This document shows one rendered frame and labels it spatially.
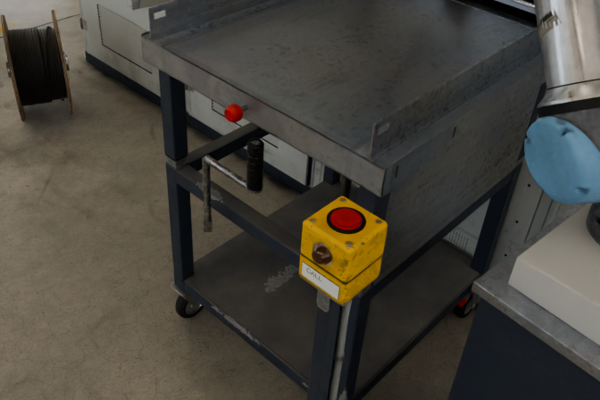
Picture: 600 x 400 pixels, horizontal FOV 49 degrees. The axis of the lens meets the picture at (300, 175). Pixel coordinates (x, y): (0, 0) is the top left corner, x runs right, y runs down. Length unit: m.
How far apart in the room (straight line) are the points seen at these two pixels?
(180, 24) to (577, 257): 0.87
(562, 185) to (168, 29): 0.84
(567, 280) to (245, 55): 0.72
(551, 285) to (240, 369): 1.01
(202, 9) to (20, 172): 1.26
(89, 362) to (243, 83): 0.93
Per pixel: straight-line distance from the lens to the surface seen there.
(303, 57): 1.33
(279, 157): 2.29
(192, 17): 1.43
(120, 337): 1.90
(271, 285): 1.76
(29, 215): 2.33
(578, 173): 0.88
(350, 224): 0.83
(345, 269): 0.83
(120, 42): 2.86
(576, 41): 0.91
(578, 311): 0.99
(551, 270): 1.00
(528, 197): 1.78
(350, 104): 1.19
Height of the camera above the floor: 1.44
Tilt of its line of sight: 37 degrees down
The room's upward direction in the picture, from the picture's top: 4 degrees clockwise
